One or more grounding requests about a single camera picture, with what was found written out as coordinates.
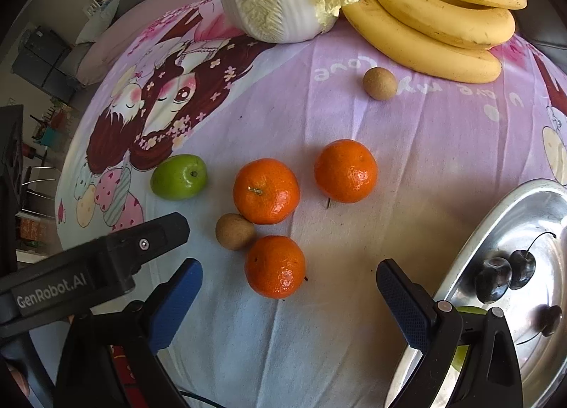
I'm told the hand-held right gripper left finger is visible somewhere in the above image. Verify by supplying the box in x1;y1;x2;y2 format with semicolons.
53;258;203;408

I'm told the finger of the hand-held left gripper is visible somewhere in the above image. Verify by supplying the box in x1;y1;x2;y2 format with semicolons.
106;212;191;278

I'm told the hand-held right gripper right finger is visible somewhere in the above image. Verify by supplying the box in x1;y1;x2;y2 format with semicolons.
376;258;523;408

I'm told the green jujube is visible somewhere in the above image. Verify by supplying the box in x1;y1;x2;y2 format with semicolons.
454;305;490;369
151;154;208;200

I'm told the brown longan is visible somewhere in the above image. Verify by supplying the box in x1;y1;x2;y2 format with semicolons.
362;67;397;101
215;213;256;251

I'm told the dark cherry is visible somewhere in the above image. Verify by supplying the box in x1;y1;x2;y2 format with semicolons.
541;305;563;338
509;232;557;290
476;256;513;304

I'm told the orange tangerine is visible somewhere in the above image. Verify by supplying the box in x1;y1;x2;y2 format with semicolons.
245;235;307;299
314;139;378;204
232;158;301;225

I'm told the steel basin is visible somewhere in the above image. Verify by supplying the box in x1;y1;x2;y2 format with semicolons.
392;178;567;408

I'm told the printed cartoon blanket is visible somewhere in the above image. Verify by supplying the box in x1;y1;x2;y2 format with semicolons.
55;0;567;408

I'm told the grey cabinet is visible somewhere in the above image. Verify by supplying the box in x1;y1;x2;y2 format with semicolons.
12;26;72;90

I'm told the pale pillow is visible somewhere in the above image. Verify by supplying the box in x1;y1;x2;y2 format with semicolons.
75;0;121;45

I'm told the black cable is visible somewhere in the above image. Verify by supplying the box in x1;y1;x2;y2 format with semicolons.
179;390;224;408

